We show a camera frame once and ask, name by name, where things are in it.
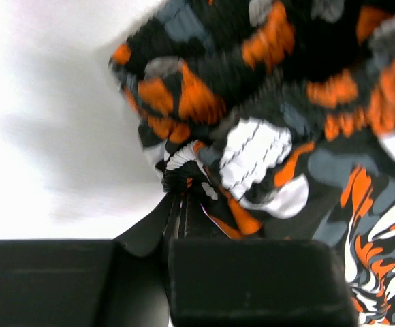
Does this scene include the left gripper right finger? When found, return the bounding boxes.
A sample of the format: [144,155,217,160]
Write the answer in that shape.
[166,190,360,327]

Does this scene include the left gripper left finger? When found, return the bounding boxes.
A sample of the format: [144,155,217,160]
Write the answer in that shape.
[0,194,180,326]

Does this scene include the orange camouflage shorts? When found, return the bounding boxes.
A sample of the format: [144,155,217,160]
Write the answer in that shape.
[108,1,395,325]

